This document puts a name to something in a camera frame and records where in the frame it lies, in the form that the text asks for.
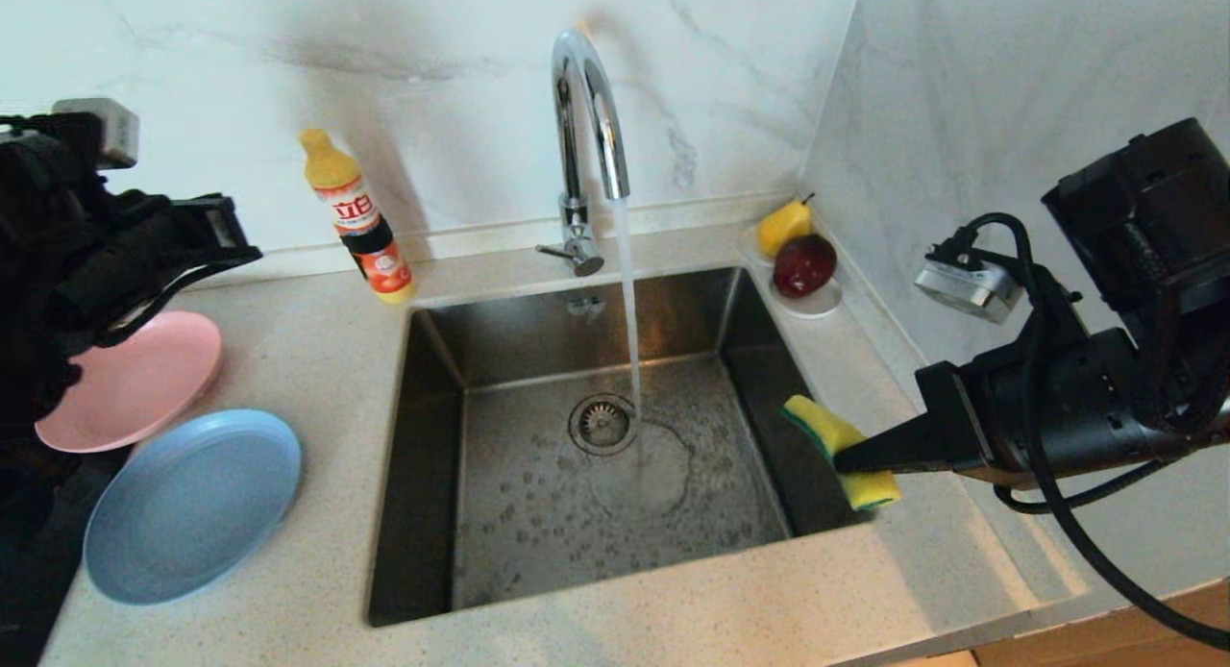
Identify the pink plate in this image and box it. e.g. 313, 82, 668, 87
37, 309, 224, 454

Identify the metal sink drain strainer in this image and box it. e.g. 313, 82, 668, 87
569, 393, 640, 457

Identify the thin black camera cable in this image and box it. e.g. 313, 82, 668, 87
927, 212, 1230, 651

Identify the stainless steel sink basin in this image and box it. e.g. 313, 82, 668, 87
366, 266, 875, 628

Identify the yellow green sponge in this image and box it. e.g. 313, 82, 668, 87
781, 394, 902, 512

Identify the black glass cooktop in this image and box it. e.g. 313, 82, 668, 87
0, 446, 131, 667

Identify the chrome gooseneck faucet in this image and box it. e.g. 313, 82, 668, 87
536, 28, 632, 277

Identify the small white dish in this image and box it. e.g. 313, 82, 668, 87
738, 223, 845, 319

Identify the black gripper power cable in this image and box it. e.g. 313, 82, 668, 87
993, 456, 1178, 514

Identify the light wooden cabinet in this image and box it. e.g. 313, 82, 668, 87
971, 575, 1230, 667

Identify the light blue plate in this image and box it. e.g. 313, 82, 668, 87
84, 408, 303, 605

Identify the dark red apple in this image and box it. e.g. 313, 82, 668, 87
774, 234, 837, 298

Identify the yellow orange dish soap bottle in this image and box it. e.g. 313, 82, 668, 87
300, 129, 417, 305

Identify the yellow pear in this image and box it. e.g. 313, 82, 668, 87
757, 193, 814, 259

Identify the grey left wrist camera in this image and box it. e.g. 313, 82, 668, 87
53, 98, 140, 171

